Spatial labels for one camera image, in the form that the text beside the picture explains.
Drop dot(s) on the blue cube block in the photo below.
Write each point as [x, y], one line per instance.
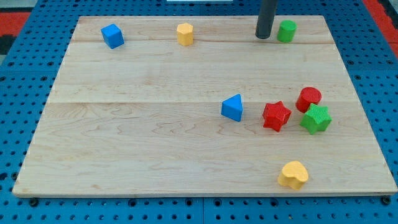
[112, 36]

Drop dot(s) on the green star block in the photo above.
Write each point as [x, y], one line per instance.
[316, 118]

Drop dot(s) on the blue triangle block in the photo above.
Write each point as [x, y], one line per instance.
[232, 108]

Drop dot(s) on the wooden board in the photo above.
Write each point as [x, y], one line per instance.
[144, 119]

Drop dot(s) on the red cylinder block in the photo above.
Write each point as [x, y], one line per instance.
[308, 95]

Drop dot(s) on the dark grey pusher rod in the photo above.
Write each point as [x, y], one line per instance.
[266, 18]

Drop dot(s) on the green cylinder block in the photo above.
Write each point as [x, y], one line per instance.
[286, 31]

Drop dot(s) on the yellow heart block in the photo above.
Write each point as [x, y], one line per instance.
[293, 175]

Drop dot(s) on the yellow hexagon block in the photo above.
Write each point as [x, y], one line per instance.
[185, 34]

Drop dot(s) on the red star block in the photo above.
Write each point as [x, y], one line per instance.
[275, 115]

